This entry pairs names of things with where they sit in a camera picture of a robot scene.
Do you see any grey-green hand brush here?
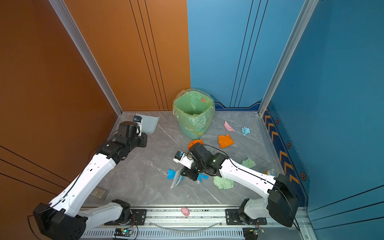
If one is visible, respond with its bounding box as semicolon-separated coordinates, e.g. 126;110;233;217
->
171;169;183;189

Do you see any grey-green plastic dustpan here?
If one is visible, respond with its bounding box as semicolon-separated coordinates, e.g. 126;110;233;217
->
135;114;159;134

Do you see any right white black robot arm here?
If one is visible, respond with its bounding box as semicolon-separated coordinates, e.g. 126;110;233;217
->
174;143;301;227

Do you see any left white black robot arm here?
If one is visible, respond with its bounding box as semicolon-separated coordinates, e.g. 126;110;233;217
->
32;116;148;240

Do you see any light green crumpled paper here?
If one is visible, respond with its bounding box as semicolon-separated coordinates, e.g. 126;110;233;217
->
213;176;234;190

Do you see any small blue paper scrap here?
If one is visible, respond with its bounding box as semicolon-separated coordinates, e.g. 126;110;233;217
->
198;174;209;183

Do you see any orange crumpled paper centre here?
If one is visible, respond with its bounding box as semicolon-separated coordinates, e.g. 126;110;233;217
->
188;139;204;150

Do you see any orange crumpled paper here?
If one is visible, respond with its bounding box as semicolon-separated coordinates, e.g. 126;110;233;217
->
188;139;204;150
218;134;234;149

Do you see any blue crumpled paper left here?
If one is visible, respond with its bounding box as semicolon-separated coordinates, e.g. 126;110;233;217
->
167;169;184;180

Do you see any orange crumpled paper right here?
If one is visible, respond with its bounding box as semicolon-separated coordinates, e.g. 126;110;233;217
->
218;134;234;149

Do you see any pink paper scrap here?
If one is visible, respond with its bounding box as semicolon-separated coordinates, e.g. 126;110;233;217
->
225;121;235;132

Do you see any green trash bin with liner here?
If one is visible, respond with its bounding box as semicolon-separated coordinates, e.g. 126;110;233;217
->
173;89;216;140

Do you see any light blue paper scrap far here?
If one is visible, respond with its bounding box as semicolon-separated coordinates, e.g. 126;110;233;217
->
242;127;251;136

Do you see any right circuit board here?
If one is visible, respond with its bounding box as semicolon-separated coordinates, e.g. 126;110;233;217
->
243;228;265;240

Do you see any circuit board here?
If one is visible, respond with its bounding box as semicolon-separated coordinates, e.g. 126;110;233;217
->
114;228;134;238
243;228;265;240

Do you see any left circuit board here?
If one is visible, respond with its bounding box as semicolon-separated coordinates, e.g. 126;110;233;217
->
114;228;134;238

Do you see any pink paper ball on rail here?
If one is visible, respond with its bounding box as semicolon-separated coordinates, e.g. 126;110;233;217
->
181;207;190;217

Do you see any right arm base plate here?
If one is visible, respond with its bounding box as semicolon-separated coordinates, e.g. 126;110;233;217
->
225;209;268;226

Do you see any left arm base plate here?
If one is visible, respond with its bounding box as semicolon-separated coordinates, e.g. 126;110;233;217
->
104;209;147;226

